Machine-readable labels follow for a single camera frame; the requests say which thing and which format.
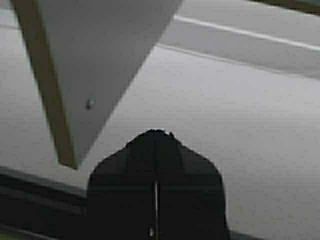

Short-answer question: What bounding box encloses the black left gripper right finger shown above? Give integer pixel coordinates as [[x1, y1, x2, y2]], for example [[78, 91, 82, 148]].
[[156, 130, 229, 240]]

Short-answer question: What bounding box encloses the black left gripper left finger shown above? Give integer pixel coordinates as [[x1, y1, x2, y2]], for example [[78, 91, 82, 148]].
[[86, 129, 157, 240]]

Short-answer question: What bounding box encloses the wooden cabinet door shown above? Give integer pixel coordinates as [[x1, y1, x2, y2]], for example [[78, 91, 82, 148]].
[[11, 0, 181, 170]]

